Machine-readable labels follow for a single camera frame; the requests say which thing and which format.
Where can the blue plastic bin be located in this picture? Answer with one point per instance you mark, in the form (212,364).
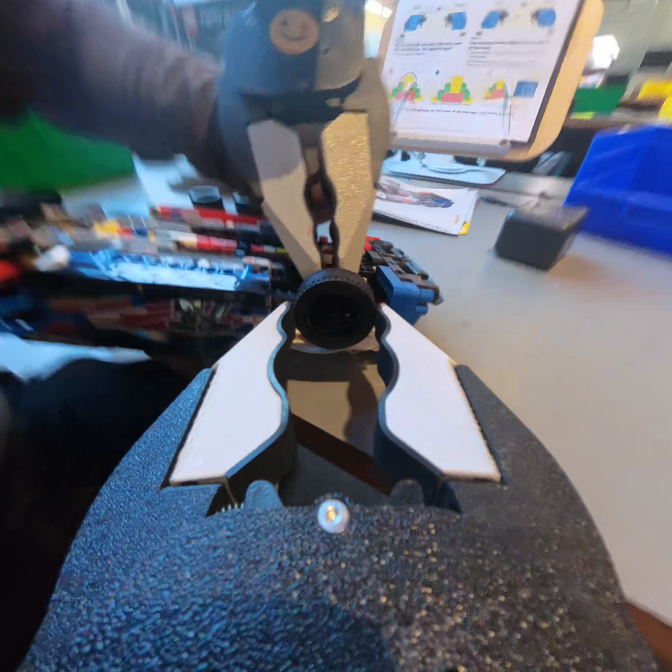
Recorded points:
(624,189)

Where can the toy brick car chassis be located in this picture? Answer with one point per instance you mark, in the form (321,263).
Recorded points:
(183,267)

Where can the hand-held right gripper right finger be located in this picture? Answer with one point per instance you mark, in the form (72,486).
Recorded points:
(435,420)

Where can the person's left forearm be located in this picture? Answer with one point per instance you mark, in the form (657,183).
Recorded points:
(105,78)

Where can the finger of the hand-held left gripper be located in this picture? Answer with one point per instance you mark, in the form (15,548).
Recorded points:
(351,168)
(281,178)

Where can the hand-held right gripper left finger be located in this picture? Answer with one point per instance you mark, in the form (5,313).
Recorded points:
(231,420)

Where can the open instruction booklet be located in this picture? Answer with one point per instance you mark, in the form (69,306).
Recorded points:
(430,210)

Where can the yellow plastic bin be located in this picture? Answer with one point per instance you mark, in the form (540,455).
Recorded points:
(656,97)

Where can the dark grey power adapter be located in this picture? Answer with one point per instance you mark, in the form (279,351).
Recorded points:
(540,236)

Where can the green plastic bin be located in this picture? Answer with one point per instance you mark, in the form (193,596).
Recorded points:
(598,101)
(52,157)

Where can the pale wooden display board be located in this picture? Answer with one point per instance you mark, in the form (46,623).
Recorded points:
(572,94)

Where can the black toy car wheel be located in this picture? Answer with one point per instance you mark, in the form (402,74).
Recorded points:
(336,315)

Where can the person's dark brown clothing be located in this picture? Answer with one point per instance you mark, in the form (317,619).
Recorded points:
(52,472)

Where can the grey desk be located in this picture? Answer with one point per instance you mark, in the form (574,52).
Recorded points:
(525,341)

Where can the white stand base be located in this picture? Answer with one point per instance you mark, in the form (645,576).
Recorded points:
(446,168)

